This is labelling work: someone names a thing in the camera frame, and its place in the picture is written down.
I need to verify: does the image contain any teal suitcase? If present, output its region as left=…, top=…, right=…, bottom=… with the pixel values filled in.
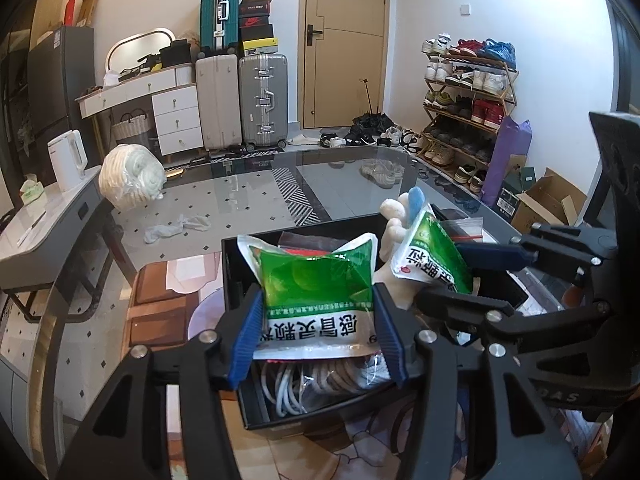
left=200, top=0, right=242, bottom=59

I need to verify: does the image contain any black red shoe box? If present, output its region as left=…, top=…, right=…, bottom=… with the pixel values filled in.
left=239, top=4, right=275, bottom=29

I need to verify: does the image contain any wooden shoe rack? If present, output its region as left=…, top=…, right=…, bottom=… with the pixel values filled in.
left=419, top=35, right=521, bottom=197

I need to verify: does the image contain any cardboard box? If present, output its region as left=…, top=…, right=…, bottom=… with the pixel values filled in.
left=510, top=167, right=589, bottom=235

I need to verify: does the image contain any black white striped rug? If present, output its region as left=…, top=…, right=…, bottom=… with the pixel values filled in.
left=271, top=167, right=324, bottom=226

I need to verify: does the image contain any oval mirror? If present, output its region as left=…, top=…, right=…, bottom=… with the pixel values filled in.
left=107, top=27, right=177, bottom=79

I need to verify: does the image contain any black pouch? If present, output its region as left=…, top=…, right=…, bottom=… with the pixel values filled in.
left=159, top=40, right=194, bottom=66

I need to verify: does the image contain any white electric kettle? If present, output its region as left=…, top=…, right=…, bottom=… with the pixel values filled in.
left=47, top=130, right=87, bottom=192

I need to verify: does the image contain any black shelf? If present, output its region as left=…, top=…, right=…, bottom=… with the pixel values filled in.
left=0, top=30, right=31, bottom=162

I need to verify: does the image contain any black umbrella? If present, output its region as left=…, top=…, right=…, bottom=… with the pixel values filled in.
left=352, top=79, right=397, bottom=134

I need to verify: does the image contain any white pen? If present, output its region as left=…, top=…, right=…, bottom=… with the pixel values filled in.
left=16, top=210, right=47, bottom=247

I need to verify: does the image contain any shoe rack with shoes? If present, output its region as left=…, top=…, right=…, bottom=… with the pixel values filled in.
left=421, top=35, right=518, bottom=195

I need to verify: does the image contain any silver suitcase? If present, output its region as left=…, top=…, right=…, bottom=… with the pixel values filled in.
left=237, top=53, right=290, bottom=150

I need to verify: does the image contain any zip bag of white rope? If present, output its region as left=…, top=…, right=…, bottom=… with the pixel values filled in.
left=300, top=352, right=401, bottom=397

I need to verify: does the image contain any white plush toy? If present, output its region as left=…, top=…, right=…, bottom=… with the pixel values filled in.
left=372, top=186, right=427, bottom=312

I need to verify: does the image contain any green medicine packet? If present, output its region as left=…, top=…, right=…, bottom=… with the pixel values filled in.
left=390, top=204, right=474, bottom=295
left=236, top=232, right=397, bottom=364

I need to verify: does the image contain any beige suitcase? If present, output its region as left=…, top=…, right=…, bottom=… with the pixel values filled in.
left=195, top=52, right=243, bottom=152

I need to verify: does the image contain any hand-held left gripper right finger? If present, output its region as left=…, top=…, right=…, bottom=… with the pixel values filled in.
left=371, top=283, right=586, bottom=480

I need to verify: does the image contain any purple bag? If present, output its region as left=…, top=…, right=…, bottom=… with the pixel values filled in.
left=481, top=116, right=534, bottom=209

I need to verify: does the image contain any black box white label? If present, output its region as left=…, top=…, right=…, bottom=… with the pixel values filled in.
left=492, top=186, right=524, bottom=219

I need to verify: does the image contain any white dresser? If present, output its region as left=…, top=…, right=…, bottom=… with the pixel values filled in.
left=75, top=62, right=204, bottom=162

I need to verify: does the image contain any yellow black shoe box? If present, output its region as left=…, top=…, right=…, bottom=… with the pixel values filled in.
left=240, top=39, right=279, bottom=57

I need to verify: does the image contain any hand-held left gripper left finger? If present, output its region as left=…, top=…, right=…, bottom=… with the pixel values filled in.
left=55, top=289, right=266, bottom=480

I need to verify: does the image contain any clear zip bag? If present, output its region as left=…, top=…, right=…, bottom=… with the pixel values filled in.
left=440, top=217, right=485, bottom=249

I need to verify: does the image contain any zip bag of white cables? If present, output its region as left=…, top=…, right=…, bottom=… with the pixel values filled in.
left=261, top=357, right=314, bottom=418

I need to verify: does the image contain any grey desk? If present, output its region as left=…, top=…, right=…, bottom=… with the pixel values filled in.
left=0, top=165, right=114, bottom=324

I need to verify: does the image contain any crumpled white plastic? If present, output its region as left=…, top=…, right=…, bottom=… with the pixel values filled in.
left=144, top=214, right=214, bottom=245

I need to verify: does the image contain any grey refrigerator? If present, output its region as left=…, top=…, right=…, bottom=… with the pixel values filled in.
left=27, top=26, right=96, bottom=159

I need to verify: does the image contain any red white packet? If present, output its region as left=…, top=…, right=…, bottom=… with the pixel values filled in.
left=278, top=230, right=352, bottom=258

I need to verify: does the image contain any wicker basket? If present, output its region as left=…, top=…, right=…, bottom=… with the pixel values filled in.
left=111, top=110, right=154, bottom=149

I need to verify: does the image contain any large wrapped white rope bundle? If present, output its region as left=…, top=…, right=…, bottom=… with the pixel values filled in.
left=98, top=143, right=167, bottom=211

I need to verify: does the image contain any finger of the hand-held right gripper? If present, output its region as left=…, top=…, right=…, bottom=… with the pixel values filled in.
left=454, top=224, right=622, bottom=287
left=416, top=286, right=619, bottom=354

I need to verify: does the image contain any wooden door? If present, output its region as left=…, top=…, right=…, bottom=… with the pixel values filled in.
left=298, top=0, right=390, bottom=130

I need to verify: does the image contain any black storage box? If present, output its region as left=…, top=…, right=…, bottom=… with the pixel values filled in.
left=221, top=212, right=529, bottom=431

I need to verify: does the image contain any printed table mat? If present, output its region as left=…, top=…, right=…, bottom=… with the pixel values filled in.
left=122, top=250, right=616, bottom=480

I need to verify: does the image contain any green tissue box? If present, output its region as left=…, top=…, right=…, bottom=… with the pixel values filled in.
left=20, top=174, right=49, bottom=205

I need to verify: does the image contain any loose shoes pile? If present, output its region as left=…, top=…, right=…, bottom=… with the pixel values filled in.
left=320, top=125, right=427, bottom=154

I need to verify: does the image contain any grey sneaker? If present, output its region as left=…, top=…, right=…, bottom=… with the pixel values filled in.
left=374, top=162, right=404, bottom=190
left=360, top=158, right=389, bottom=184

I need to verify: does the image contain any brown cardboard sheet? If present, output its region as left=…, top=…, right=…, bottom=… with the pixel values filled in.
left=30, top=0, right=69, bottom=51

